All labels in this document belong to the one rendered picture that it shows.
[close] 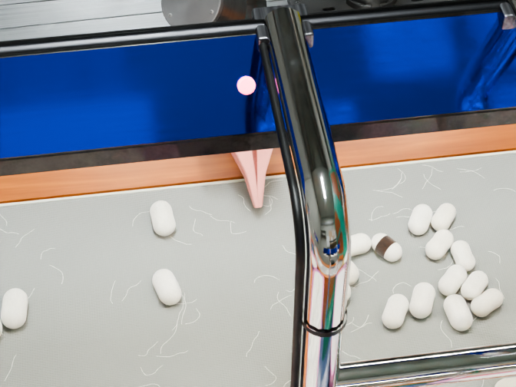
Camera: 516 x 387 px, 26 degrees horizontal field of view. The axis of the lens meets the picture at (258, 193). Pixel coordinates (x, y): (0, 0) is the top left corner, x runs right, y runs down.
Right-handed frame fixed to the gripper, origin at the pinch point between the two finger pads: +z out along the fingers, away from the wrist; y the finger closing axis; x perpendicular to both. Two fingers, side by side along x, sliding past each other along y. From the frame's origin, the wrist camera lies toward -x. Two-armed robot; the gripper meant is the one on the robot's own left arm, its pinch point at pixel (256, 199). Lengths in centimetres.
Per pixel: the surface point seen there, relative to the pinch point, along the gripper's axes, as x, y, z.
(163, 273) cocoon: -5.4, -9.4, 5.7
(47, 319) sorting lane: -5.2, -19.9, 8.6
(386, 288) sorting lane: -5.5, 10.2, 9.2
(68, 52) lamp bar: -38.2, -13.4, -9.5
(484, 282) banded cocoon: -7.7, 18.6, 9.5
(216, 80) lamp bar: -37.4, -4.8, -7.1
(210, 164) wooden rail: 3.9, -3.8, -3.8
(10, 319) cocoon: -7.1, -22.8, 8.1
